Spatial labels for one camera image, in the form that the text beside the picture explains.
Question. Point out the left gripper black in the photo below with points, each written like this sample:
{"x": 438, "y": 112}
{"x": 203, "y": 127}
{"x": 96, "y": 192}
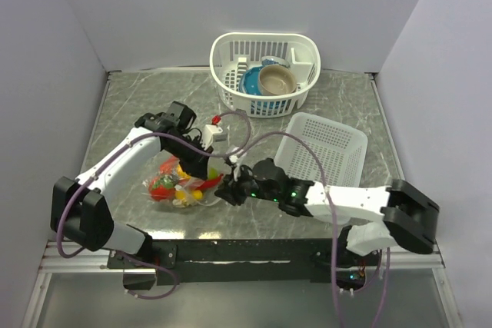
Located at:
{"x": 197, "y": 167}

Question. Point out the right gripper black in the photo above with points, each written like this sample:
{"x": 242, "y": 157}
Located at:
{"x": 230, "y": 189}

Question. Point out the fake red chili pepper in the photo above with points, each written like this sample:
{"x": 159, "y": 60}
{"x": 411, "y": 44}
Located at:
{"x": 201, "y": 185}

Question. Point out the clear zip top bag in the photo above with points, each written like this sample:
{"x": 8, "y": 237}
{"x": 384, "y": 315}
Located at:
{"x": 184, "y": 180}

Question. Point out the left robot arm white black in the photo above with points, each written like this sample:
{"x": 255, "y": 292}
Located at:
{"x": 80, "y": 210}

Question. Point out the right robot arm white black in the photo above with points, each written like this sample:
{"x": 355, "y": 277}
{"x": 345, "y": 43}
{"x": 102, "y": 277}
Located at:
{"x": 395, "y": 215}

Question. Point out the fake orange carrot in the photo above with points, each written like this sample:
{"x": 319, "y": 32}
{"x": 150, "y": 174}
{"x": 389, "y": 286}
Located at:
{"x": 170, "y": 166}

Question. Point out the fake yellow pear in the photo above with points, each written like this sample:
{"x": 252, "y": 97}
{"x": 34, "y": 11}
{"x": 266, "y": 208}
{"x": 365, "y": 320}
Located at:
{"x": 185, "y": 197}

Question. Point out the blue plate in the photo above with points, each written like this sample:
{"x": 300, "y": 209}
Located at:
{"x": 249, "y": 82}

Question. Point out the white dish rack basket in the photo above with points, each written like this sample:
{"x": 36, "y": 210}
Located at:
{"x": 232, "y": 54}

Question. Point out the beige bowl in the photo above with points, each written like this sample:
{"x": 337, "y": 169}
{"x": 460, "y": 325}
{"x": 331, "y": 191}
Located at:
{"x": 275, "y": 80}

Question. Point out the white perforated tray basket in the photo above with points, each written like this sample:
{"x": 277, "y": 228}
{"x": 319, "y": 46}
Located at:
{"x": 340, "y": 148}

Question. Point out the blue patterned white bowl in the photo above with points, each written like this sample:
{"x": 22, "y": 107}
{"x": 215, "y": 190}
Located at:
{"x": 274, "y": 60}

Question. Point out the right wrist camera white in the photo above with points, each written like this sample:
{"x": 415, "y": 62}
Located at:
{"x": 234, "y": 160}

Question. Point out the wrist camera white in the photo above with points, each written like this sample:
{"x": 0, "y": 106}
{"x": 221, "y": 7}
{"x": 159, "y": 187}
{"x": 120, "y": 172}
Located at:
{"x": 234, "y": 160}
{"x": 212, "y": 133}

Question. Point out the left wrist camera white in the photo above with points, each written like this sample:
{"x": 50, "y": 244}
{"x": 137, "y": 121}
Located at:
{"x": 212, "y": 133}

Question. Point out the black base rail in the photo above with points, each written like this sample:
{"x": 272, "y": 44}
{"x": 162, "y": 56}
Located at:
{"x": 205, "y": 260}

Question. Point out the aluminium frame rail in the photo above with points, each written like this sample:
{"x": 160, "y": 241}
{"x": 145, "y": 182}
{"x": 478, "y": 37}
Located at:
{"x": 73, "y": 292}

